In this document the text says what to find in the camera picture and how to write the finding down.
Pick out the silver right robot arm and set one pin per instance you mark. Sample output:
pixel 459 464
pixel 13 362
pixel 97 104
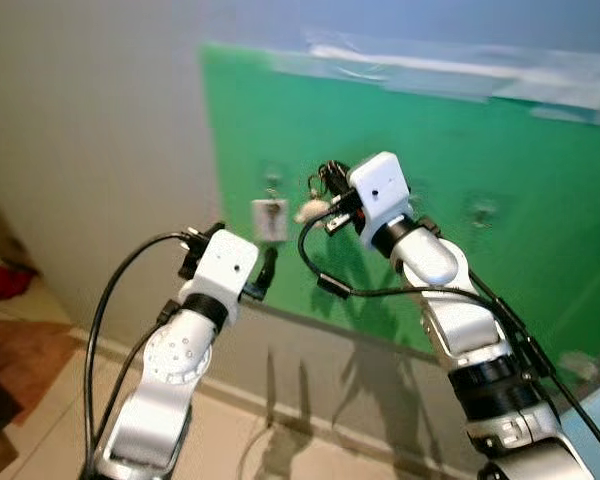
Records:
pixel 460 320

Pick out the long clear tape strip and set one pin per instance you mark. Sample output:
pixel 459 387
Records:
pixel 460 70

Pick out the brown floor mat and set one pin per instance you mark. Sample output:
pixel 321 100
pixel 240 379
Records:
pixel 30 350

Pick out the clear tape piece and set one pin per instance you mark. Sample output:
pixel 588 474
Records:
pixel 580 365

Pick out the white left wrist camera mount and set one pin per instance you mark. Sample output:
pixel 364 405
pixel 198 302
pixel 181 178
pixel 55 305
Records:
pixel 225 265

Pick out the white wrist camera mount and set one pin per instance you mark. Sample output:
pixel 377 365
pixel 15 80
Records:
pixel 225 265
pixel 380 190

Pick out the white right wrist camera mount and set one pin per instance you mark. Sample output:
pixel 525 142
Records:
pixel 380 190

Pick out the clear adhesive wall hook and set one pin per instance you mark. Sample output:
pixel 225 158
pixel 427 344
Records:
pixel 272 180
pixel 483 210

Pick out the green wall board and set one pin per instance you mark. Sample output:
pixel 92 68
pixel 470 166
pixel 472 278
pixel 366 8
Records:
pixel 540 280

